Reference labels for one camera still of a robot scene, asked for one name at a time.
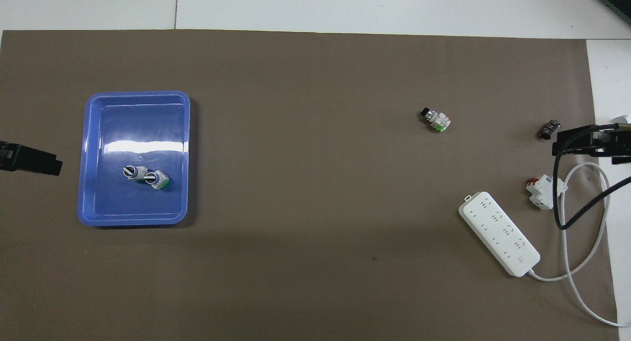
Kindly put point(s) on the white plug adapter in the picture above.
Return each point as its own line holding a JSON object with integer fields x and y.
{"x": 133, "y": 172}
{"x": 158, "y": 180}

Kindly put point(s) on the brown table mat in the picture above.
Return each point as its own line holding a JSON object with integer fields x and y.
{"x": 296, "y": 208}

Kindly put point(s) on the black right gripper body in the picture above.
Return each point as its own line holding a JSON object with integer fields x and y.
{"x": 618, "y": 144}

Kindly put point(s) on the blue plastic tray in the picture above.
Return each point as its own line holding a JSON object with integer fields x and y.
{"x": 138, "y": 208}

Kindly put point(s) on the white plug adapter left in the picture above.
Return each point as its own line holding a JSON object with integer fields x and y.
{"x": 158, "y": 180}

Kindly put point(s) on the small black terminal block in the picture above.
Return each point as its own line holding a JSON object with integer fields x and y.
{"x": 549, "y": 129}

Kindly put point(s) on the white plug adapter right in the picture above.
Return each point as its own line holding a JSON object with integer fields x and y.
{"x": 133, "y": 172}

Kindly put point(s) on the white red circuit breaker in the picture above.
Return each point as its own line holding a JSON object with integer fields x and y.
{"x": 542, "y": 190}

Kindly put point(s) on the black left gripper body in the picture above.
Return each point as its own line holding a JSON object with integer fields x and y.
{"x": 5, "y": 156}

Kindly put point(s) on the white power strip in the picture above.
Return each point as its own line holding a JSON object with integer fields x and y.
{"x": 500, "y": 232}

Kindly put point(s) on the grey ribbed device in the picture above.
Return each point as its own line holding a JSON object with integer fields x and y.
{"x": 616, "y": 1}

